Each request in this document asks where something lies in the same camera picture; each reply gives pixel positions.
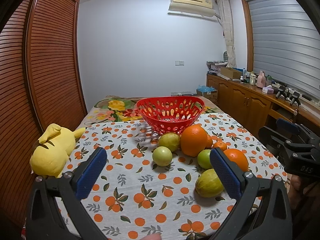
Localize orange-print white tablecloth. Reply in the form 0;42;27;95
56;112;288;240

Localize cardboard box on cabinet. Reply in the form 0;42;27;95
220;67;243;79

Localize green apple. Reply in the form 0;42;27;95
197;149;213;170
152;146;172;167

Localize pink kettle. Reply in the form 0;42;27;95
257;70;266;88

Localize wall air conditioner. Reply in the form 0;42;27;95
169;0;215;17

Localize white wall switch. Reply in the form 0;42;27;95
175;60;184;66

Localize cardboard box with blue bags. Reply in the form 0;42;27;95
196;86;218;103

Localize grey window blind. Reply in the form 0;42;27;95
246;0;319;98

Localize small mandarin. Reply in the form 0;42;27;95
206;135;213;148
213;141;228;152

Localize person's left hand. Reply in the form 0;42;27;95
140;233;162;240

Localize white wall socket strip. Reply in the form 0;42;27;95
170;91;193;96

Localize large orange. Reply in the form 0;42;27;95
224;148;249;172
180;125;208;157

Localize brown louvered wardrobe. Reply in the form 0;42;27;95
1;0;87;226

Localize beige curtain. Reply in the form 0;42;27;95
216;0;236;68

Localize wooden sideboard cabinet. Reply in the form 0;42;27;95
207;74;319;137

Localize red perforated plastic basket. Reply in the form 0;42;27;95
136;96;205;134

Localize yellow-green lemon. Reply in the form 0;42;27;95
158;133;180;152
195;168;224;198

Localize person's right hand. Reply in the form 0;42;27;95
288;175;319;199

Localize floral bed blanket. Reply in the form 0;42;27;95
83;95;221;126

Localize yellow Pikachu plush toy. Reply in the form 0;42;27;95
29;124;86;178

